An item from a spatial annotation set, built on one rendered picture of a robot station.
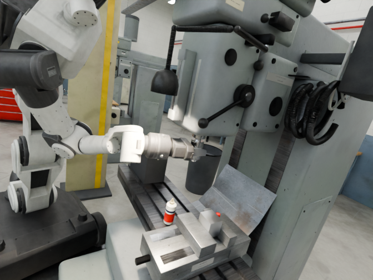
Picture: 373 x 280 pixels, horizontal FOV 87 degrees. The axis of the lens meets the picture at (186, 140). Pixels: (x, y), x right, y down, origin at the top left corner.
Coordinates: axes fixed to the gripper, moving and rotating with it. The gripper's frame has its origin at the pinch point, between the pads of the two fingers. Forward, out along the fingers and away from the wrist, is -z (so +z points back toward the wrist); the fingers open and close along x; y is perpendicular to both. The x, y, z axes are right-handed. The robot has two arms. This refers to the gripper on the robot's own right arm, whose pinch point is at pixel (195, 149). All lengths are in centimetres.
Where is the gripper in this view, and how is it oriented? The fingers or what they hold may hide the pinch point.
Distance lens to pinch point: 73.6
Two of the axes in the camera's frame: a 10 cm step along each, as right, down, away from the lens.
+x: -3.0, -3.3, 9.0
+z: -9.3, -1.0, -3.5
